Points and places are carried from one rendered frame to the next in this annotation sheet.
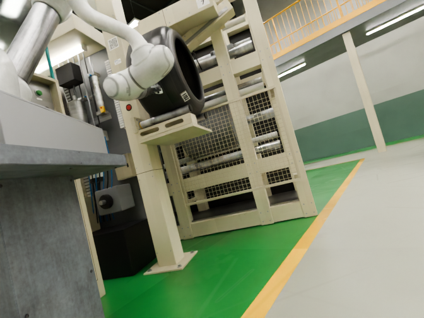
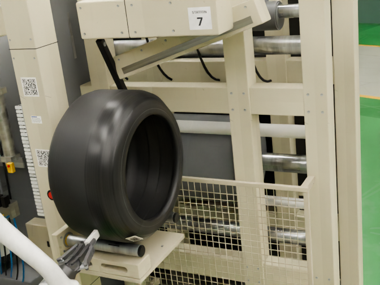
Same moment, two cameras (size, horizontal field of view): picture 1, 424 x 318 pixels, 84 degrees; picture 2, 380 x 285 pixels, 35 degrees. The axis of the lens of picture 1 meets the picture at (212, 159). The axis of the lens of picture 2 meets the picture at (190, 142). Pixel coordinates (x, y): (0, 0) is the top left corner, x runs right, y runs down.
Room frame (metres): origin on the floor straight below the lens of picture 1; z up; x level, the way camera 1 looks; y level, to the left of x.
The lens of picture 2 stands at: (-0.58, -0.61, 1.99)
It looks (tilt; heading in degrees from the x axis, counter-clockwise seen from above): 19 degrees down; 12
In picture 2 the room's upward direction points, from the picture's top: 7 degrees counter-clockwise
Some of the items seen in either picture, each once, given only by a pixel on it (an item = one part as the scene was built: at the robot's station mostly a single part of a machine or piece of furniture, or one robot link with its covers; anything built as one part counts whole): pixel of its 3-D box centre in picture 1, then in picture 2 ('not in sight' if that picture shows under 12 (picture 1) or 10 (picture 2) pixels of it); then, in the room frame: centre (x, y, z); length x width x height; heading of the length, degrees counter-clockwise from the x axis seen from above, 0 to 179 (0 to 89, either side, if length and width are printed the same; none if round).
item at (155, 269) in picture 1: (171, 261); not in sight; (1.57, 0.42, 0.01); 0.27 x 0.27 x 0.02; 74
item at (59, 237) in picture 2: (151, 129); (86, 223); (1.57, 0.34, 0.90); 0.40 x 0.03 x 0.10; 164
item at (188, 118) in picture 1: (166, 127); (105, 259); (1.38, 0.21, 0.83); 0.36 x 0.09 x 0.06; 74
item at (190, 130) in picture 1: (178, 135); (125, 250); (1.52, 0.17, 0.80); 0.37 x 0.36 x 0.02; 164
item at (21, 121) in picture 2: (117, 94); (34, 160); (1.56, 0.51, 1.19); 0.05 x 0.04 x 0.48; 164
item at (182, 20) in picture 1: (180, 23); (159, 12); (1.77, -0.03, 1.71); 0.61 x 0.25 x 0.15; 74
